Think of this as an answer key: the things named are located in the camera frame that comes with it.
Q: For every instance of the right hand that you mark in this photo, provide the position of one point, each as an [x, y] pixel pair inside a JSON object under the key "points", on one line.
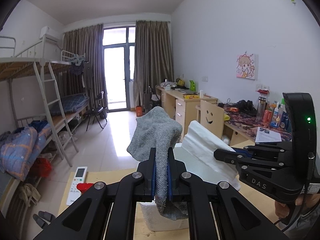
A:
{"points": [[282, 210]]}

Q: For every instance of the brown curtain left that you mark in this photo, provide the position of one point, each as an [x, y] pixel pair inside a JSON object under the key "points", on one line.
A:
{"points": [[88, 76]]}

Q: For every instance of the white air conditioner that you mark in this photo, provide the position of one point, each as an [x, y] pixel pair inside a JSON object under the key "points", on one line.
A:
{"points": [[51, 34]]}

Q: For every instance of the brown curtain right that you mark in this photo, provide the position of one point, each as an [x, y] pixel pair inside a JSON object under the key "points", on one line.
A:
{"points": [[153, 58]]}

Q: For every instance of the wooden smiley chair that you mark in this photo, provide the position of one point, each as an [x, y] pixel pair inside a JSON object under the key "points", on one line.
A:
{"points": [[211, 117]]}

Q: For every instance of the white face mask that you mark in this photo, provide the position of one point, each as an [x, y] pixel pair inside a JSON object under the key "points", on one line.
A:
{"points": [[200, 143]]}

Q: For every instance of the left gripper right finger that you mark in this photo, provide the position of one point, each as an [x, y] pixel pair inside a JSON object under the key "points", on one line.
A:
{"points": [[190, 188]]}

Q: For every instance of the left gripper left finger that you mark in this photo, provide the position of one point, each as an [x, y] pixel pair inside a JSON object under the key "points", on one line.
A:
{"points": [[136, 187]]}

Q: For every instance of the anime wall picture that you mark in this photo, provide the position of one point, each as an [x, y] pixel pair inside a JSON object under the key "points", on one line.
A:
{"points": [[246, 66]]}

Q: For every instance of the white remote control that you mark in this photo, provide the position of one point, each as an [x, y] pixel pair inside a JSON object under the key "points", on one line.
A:
{"points": [[79, 177]]}

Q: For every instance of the grey sock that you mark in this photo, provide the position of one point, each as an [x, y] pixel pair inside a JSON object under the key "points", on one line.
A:
{"points": [[157, 130]]}

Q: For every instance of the white paper sheet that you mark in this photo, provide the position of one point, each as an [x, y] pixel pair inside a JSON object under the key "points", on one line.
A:
{"points": [[266, 135]]}

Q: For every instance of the clear thermos bottle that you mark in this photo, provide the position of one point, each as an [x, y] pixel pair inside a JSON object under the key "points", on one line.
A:
{"points": [[262, 102]]}

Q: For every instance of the blue plaid quilt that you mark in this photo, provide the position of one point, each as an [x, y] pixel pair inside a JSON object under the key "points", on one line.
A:
{"points": [[19, 149]]}

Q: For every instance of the white lotion pump bottle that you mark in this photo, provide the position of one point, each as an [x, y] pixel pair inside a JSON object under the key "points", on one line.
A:
{"points": [[83, 187]]}

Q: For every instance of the black headphones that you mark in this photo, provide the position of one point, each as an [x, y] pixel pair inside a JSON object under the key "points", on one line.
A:
{"points": [[246, 107]]}

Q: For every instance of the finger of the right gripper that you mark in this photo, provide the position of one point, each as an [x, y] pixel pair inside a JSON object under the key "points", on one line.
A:
{"points": [[264, 148], [231, 157]]}

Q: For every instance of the black folding chair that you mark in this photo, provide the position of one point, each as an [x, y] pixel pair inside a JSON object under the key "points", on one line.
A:
{"points": [[96, 110]]}

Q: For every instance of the wooden desk with drawers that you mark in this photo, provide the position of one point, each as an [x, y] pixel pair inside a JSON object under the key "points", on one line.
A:
{"points": [[179, 108]]}

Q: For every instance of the brown curtain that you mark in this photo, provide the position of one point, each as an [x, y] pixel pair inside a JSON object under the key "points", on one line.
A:
{"points": [[153, 58], [88, 76]]}

